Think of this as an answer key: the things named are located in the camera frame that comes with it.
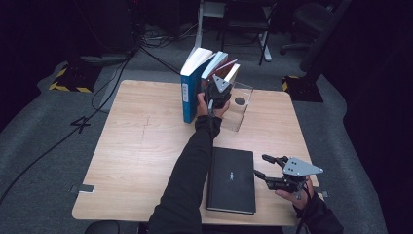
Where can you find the black stand with striped base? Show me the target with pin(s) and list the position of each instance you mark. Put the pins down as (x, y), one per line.
(305, 91)

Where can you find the black yellow striped stand base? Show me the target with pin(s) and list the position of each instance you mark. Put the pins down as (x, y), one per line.
(78, 78)

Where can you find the grey flat stand base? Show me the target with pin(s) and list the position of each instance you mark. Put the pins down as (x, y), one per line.
(104, 60)

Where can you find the illustrated red blue book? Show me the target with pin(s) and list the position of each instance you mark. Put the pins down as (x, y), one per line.
(216, 63)

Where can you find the white metal stand leg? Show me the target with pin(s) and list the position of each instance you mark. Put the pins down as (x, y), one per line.
(198, 35)

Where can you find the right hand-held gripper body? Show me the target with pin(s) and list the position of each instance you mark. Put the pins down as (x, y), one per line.
(298, 169)

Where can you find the black book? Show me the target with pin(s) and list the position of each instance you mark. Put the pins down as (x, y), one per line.
(232, 191)

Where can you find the person's left hand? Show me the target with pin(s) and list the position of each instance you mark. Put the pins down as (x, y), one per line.
(204, 110)

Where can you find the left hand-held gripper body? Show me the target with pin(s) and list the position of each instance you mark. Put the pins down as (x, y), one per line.
(220, 94)

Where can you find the black round table grommet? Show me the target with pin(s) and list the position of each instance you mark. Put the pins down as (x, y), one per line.
(240, 101)

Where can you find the clear acrylic book rack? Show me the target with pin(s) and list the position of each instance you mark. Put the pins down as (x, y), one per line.
(242, 110)

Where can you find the white stand foot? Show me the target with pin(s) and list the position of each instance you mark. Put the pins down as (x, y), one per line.
(267, 53)

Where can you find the black metal frame chair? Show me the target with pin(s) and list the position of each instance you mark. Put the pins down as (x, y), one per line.
(246, 24)

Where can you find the grey tape piece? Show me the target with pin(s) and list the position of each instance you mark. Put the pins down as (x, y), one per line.
(82, 188)
(322, 192)

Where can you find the person's right hand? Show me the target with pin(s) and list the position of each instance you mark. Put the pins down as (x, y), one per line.
(300, 198)

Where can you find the dark office chair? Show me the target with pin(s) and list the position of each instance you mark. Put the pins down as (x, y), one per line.
(308, 16)

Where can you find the yellow book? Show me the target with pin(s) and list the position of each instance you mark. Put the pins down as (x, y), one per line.
(234, 73)

